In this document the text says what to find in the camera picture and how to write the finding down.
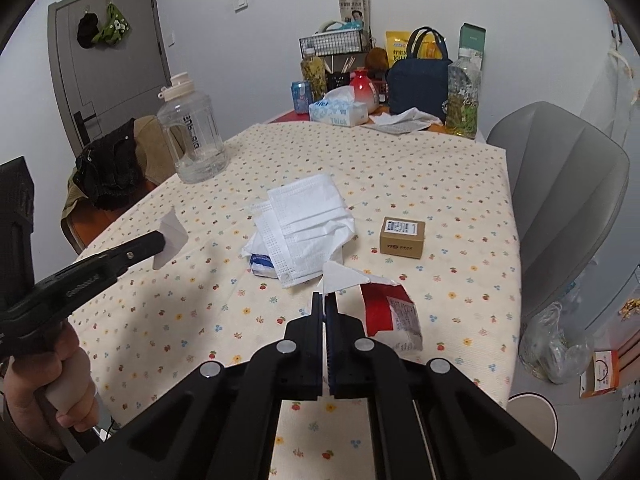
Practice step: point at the brown round object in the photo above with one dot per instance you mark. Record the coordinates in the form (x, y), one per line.
(376, 59)

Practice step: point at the orange white box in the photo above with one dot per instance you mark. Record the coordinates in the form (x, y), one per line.
(600, 375)

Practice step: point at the blue drink can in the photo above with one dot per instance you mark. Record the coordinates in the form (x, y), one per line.
(302, 97)

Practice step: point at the black hat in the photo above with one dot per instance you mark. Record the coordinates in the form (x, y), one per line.
(87, 30)

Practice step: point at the teal white object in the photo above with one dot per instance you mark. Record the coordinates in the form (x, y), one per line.
(345, 26)

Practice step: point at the large clear water jug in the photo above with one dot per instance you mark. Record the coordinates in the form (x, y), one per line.
(195, 135)

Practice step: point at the blue white packet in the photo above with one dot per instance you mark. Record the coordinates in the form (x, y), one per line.
(262, 266)

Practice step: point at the grey printed sheet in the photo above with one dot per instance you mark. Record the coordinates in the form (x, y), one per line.
(395, 130)

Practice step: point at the white napkin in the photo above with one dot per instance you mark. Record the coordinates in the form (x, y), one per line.
(405, 117)

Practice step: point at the person's left hand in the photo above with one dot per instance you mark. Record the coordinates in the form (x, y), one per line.
(40, 365)

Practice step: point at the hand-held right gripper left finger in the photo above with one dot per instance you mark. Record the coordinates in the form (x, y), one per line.
(305, 360)

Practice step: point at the red white bottle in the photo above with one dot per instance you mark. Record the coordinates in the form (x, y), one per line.
(365, 92)

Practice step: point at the white face mask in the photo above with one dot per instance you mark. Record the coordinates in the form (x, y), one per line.
(310, 200)
(300, 255)

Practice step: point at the white round stool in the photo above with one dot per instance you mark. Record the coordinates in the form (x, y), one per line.
(532, 417)

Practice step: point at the black garment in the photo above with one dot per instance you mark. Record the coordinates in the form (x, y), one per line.
(110, 170)

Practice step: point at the white cap tea bottle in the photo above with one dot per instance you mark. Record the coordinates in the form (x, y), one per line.
(463, 100)

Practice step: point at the brown chair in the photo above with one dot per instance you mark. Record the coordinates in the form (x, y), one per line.
(155, 150)

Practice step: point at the black perforated utensil holder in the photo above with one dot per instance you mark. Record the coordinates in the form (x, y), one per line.
(337, 82)

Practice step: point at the small cardboard box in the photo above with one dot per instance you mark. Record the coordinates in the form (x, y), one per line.
(402, 240)

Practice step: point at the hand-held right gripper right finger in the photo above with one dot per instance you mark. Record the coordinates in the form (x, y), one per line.
(350, 360)

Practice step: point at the red white wrapper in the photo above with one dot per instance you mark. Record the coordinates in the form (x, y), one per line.
(380, 310)

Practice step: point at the red table mat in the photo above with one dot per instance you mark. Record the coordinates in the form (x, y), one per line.
(287, 116)

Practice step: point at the green carton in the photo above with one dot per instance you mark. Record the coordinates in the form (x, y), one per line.
(472, 40)

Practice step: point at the grey door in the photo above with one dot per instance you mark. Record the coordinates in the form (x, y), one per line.
(125, 70)

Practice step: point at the floral print tablecloth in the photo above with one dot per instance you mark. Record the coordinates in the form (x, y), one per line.
(400, 185)

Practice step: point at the blue white tissue box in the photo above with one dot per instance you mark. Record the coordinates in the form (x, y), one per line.
(337, 110)

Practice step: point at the wooden chopsticks bundle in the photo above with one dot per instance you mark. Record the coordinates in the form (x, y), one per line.
(347, 66)

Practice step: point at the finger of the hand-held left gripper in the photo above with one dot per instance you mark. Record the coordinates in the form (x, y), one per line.
(135, 252)

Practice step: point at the navy lunch bag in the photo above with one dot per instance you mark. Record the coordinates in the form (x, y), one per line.
(417, 90)

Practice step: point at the person's left forearm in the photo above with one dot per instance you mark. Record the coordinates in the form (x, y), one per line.
(20, 455)

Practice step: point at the gold ornament magnet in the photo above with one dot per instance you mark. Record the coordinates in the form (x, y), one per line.
(631, 307)

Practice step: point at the white light switch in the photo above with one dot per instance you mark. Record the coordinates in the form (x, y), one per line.
(241, 0)

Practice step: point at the white paper scrap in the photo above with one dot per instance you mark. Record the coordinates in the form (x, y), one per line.
(172, 247)

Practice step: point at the clear plastic bag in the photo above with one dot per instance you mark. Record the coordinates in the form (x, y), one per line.
(555, 350)

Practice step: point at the grey chair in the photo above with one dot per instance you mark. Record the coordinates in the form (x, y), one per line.
(560, 200)

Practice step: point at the yellow snack pouch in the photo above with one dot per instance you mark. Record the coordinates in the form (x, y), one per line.
(397, 47)

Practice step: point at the green hat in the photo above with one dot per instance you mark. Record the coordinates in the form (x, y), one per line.
(112, 25)

